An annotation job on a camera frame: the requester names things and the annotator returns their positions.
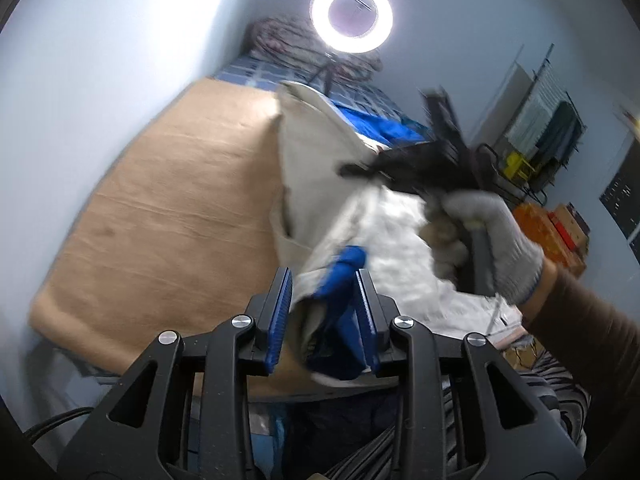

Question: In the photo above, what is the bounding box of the stack of cardboard boxes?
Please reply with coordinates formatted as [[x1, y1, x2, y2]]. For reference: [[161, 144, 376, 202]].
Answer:
[[547, 202, 592, 262]]

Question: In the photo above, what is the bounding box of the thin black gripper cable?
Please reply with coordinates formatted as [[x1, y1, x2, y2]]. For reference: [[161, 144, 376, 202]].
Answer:
[[22, 406, 97, 442]]

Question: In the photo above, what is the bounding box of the dark wall poster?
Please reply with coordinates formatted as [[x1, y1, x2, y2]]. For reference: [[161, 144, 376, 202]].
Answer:
[[599, 135, 640, 252]]

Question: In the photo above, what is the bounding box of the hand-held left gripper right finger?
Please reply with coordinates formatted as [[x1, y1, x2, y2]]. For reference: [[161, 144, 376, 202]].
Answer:
[[355, 268, 586, 480]]

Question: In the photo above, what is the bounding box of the zebra striped cloth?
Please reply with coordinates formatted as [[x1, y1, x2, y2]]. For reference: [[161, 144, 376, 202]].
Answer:
[[320, 350, 592, 480]]

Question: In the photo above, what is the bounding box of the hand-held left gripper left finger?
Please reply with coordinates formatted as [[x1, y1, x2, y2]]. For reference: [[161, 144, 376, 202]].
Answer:
[[57, 266, 293, 480]]

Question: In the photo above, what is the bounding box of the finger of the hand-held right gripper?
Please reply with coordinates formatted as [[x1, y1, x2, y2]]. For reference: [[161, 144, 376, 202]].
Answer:
[[339, 157, 396, 184]]

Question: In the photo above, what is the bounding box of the blue checked bed sheet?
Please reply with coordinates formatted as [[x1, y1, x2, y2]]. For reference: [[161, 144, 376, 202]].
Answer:
[[215, 55, 431, 147]]

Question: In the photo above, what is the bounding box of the black wire basket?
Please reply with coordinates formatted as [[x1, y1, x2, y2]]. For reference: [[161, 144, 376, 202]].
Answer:
[[474, 142, 532, 203]]

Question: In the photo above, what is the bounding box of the orange box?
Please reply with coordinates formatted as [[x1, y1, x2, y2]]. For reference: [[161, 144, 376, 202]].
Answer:
[[512, 202, 587, 277]]

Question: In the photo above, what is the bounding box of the metal clothes rack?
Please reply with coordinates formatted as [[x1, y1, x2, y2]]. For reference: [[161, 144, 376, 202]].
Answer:
[[504, 42, 590, 197]]

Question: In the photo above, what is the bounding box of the blue and grey jacket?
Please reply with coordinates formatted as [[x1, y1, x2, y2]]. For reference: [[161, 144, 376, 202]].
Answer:
[[269, 80, 526, 388]]

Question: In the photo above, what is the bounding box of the dark hanging garment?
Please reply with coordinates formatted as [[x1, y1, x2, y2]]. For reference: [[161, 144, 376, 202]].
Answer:
[[536, 101, 581, 167]]

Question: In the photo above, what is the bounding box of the black tripod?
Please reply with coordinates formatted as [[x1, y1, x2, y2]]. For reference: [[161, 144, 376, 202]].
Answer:
[[306, 51, 352, 97]]

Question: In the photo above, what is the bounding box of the person's right hand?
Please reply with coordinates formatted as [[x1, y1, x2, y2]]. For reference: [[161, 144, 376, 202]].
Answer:
[[425, 192, 544, 307]]

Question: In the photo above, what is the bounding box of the person's right forearm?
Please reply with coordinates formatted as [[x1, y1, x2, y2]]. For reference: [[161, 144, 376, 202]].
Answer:
[[519, 259, 640, 406]]

